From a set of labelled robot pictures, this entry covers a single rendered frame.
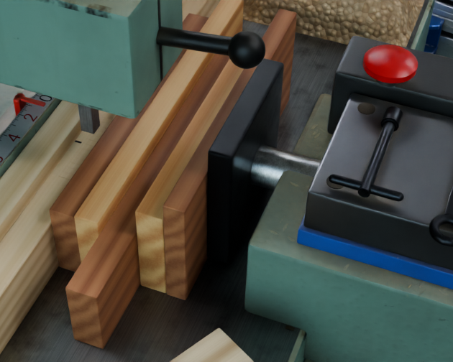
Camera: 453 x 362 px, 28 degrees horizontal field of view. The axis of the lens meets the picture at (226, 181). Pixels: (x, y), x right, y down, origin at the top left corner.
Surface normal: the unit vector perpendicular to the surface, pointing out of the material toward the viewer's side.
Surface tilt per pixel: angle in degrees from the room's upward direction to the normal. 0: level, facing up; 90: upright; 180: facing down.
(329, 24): 73
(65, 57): 90
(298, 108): 0
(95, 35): 90
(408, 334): 90
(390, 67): 9
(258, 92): 0
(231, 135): 0
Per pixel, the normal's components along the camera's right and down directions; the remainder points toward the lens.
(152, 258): -0.36, 0.66
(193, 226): 0.93, 0.27
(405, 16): 0.85, -0.05
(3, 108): 0.02, -0.70
